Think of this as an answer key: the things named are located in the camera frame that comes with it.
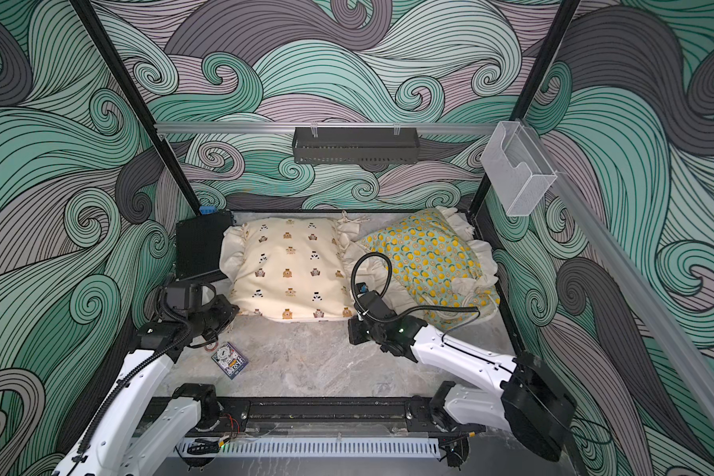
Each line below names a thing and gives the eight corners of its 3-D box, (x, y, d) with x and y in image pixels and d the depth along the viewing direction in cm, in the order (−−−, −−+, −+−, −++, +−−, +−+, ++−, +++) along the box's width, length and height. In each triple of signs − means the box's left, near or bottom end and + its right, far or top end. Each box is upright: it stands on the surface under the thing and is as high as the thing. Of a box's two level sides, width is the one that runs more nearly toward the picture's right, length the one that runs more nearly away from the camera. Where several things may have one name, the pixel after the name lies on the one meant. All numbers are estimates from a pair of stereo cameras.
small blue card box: (213, 359, 84) (210, 357, 83) (230, 343, 87) (227, 341, 86) (232, 379, 81) (229, 377, 79) (249, 362, 84) (246, 360, 82)
